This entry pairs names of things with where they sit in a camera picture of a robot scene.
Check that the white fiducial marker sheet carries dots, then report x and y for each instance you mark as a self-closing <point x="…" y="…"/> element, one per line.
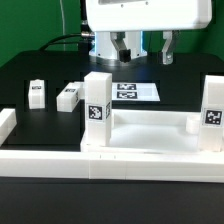
<point x="135" y="92"/>

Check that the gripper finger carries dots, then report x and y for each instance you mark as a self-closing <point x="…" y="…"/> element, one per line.
<point x="170" y="40"/>
<point x="123" y="53"/>

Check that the white desk tabletop tray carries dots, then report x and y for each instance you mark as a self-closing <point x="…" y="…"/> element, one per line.
<point x="151" y="132"/>

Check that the white U-shaped obstacle fence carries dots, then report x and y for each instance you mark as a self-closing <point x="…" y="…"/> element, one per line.
<point x="201" y="167"/>

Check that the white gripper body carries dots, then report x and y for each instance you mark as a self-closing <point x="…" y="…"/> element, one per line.
<point x="148" y="15"/>

